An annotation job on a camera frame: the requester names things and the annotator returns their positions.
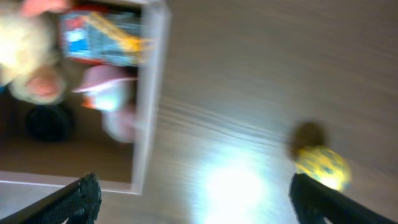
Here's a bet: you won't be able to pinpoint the yellow plush duck toy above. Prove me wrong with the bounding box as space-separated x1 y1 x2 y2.
1 1 68 105

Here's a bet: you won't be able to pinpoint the black round lid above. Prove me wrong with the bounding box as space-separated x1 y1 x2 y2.
24 104 75 142

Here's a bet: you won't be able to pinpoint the yellow ball blue letters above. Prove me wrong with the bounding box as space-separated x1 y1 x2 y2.
295 146 351 192

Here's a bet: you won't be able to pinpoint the pink hat duck figure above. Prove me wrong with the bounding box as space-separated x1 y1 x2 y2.
73 65 137 144

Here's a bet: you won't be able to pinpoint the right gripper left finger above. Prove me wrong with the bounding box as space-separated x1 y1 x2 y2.
1 173 102 224

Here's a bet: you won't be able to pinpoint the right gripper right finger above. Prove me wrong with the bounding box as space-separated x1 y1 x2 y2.
289 174 396 224

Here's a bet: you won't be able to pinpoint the red grey toy truck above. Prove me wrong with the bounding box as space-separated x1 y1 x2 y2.
58 5 155 67

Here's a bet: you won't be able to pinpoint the white cardboard box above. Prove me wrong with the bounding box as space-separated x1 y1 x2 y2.
1 1 170 194

